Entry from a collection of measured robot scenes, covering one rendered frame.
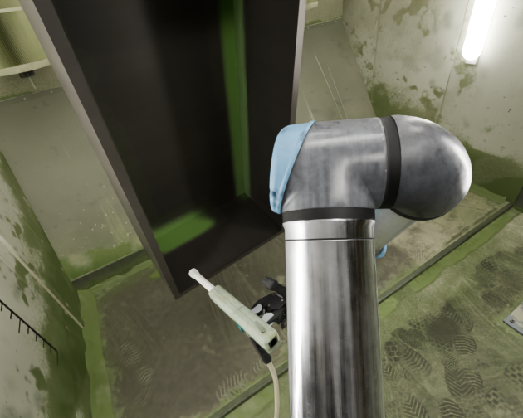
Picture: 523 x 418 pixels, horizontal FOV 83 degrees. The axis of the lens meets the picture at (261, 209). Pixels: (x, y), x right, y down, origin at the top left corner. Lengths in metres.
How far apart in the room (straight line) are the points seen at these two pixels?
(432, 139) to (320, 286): 0.20
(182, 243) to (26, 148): 1.17
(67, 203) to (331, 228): 1.94
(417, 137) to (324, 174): 0.11
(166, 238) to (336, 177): 1.26
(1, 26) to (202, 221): 1.24
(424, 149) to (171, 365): 1.52
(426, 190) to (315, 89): 2.36
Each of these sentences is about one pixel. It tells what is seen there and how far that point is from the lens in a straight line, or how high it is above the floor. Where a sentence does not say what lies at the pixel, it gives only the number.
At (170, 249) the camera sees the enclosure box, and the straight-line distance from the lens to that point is 1.48.
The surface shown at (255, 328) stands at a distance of 0.84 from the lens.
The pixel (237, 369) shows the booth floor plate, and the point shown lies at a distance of 1.58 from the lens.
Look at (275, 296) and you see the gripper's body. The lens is 0.95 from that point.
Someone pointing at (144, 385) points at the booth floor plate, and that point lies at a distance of 1.70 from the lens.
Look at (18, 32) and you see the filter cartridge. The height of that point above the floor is 1.41.
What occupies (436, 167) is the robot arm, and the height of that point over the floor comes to 1.28.
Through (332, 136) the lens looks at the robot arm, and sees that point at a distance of 0.36.
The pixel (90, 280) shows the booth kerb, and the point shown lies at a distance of 2.19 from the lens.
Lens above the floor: 1.46
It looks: 38 degrees down
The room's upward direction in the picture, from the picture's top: 9 degrees counter-clockwise
